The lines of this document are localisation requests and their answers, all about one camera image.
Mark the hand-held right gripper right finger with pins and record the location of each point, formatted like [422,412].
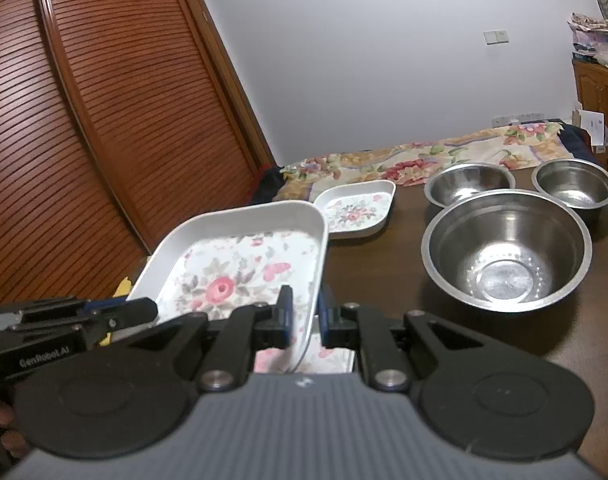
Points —
[323,321]

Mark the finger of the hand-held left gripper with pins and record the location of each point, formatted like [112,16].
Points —
[128,312]
[103,306]

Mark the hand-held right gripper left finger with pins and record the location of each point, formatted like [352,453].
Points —
[284,320]

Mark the large white floral plate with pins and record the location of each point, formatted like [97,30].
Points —
[218,280]

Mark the small white floral plate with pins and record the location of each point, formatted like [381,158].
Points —
[354,210]

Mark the large steel bowl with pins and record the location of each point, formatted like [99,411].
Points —
[504,260]

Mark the medium shallow steel bowl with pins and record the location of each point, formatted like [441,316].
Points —
[464,180]

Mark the dark cloth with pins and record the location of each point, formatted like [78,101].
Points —
[266,185]

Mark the floral blanket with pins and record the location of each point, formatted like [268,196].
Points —
[364,160]

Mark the wooden louvered wardrobe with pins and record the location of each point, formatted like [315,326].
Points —
[108,85]

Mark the small deep steel bowl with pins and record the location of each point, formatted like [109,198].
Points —
[571,185]

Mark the white paper envelope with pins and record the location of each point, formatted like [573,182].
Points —
[593,125]

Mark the wooden cabinet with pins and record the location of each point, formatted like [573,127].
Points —
[596,90]

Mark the floral patterned box pile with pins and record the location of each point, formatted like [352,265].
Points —
[591,27]

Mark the white wall switch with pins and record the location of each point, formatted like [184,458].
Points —
[495,36]

